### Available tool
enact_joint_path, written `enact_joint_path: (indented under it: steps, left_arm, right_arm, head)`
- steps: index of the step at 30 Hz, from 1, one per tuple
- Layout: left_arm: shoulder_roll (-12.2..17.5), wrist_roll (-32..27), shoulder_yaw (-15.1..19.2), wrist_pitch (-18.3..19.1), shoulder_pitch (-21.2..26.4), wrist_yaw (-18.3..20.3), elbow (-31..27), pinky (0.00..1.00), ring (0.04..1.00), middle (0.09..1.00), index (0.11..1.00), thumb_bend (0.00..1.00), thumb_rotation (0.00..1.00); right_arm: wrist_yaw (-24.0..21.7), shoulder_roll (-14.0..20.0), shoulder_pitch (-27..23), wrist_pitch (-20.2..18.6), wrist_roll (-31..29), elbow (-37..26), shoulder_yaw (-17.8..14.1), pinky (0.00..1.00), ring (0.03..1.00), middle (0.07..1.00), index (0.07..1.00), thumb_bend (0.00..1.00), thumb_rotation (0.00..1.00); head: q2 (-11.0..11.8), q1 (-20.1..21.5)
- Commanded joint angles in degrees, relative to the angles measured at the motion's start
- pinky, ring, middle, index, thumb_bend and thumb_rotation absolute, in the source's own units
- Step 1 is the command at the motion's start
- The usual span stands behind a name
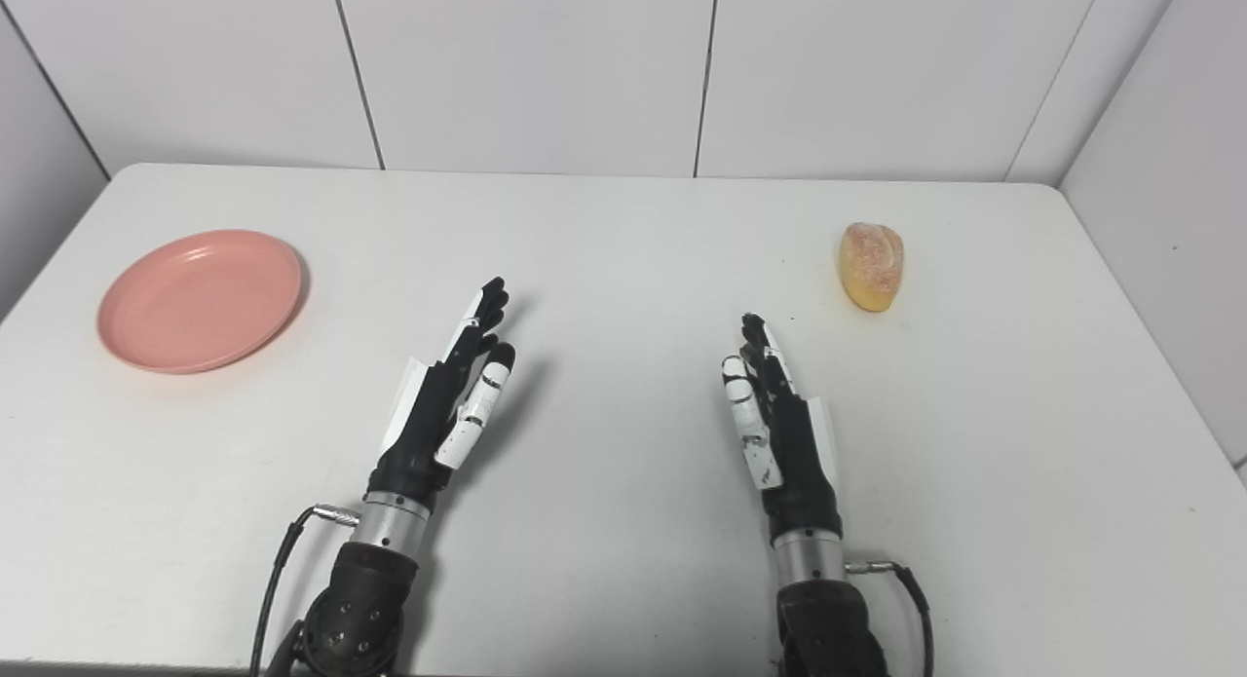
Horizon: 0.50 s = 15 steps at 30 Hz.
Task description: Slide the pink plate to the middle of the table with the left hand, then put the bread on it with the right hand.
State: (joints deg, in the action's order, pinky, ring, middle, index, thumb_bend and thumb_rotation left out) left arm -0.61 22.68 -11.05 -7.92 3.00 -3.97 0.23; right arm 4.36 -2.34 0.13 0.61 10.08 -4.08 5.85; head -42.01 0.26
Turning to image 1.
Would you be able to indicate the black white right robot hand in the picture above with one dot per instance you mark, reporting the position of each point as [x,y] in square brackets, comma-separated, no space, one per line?
[799,463]

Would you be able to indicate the pink round plate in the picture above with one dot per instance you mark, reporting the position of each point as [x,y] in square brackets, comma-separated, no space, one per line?
[200,302]

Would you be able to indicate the sugared bread roll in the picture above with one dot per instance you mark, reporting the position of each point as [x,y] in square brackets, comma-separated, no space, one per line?
[872,266]

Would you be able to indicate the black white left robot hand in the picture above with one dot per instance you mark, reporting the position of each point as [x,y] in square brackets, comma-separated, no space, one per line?
[424,433]

